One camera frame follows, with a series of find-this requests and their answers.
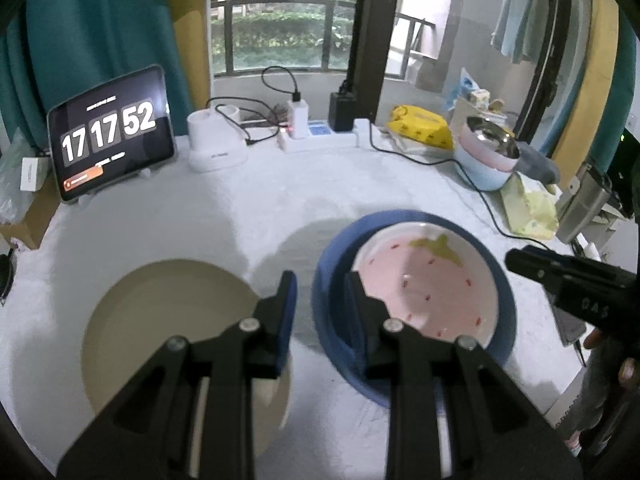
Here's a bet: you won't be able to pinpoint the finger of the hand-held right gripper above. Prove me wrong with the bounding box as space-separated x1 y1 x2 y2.
504 246 576 306

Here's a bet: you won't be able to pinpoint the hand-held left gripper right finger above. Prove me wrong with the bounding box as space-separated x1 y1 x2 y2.
344 270 583 480

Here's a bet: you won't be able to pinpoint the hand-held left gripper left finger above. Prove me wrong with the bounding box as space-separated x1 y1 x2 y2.
55 270 298 480

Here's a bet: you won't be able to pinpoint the blue bowl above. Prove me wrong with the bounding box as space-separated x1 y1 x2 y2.
311 210 518 410

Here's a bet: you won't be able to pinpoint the pink strawberry-print bowl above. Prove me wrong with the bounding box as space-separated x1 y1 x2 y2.
350 222 501 351

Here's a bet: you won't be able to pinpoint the beige plate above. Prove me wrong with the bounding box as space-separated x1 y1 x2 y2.
81 259 293 456

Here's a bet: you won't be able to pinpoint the person's right hand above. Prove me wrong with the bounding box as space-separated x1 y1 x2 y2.
582 329 640 388

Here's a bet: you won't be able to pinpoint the yellow-green cloth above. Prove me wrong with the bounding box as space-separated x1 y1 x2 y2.
501 177 560 240

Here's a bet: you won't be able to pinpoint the person's grey trousers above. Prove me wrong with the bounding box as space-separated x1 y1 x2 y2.
555 347 640 456

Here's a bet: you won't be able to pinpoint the grey cloth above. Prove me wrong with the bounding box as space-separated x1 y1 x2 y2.
515 141 562 186

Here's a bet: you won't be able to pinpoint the pink and blue electric pot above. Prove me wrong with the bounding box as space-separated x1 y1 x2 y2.
452 115 522 192

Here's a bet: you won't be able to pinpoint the white charging dock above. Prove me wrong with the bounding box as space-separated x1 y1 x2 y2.
187 104 249 173

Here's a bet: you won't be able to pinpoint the white power strip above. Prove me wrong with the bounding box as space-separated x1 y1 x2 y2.
277 119 373 155

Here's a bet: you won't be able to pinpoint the yellow packet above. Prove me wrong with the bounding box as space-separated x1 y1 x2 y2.
387 105 455 153

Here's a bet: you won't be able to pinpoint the yellow curtain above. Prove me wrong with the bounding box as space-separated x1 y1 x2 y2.
167 0 211 116
547 10 626 171

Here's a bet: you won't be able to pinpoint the blue packet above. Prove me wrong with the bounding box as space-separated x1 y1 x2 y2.
452 67 482 108

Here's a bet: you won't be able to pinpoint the white charger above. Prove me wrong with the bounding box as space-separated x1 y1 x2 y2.
287 100 311 140

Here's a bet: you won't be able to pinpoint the black charger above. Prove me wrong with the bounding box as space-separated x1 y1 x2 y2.
328 91 357 132

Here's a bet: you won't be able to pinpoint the hanging clothes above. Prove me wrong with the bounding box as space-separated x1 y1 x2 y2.
490 0 548 66

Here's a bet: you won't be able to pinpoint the tablet with clock display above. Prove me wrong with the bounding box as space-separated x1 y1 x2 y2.
46 64 177 203

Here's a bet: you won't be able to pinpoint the cardboard box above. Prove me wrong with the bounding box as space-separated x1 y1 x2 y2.
0 175 61 251

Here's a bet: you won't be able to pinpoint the black round device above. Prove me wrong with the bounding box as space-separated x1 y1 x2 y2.
0 252 16 306

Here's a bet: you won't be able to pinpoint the black balcony railing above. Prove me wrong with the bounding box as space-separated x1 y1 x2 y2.
210 0 436 81

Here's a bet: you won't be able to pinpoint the small white box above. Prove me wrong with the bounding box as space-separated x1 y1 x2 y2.
21 157 51 192

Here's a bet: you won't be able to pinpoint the clear plastic bag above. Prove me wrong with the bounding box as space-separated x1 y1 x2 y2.
0 127 38 226

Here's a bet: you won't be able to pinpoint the teal curtain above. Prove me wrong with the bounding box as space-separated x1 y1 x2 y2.
0 0 193 136

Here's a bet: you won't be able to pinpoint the long black cable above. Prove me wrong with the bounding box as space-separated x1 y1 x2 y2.
370 122 551 252

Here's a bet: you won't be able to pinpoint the black dock cable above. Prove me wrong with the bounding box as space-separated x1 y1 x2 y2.
206 97 281 149

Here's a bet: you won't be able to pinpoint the looped black cable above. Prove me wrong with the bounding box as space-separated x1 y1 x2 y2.
261 66 302 128

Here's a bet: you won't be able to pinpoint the black door frame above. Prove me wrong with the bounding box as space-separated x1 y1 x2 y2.
347 0 403 121

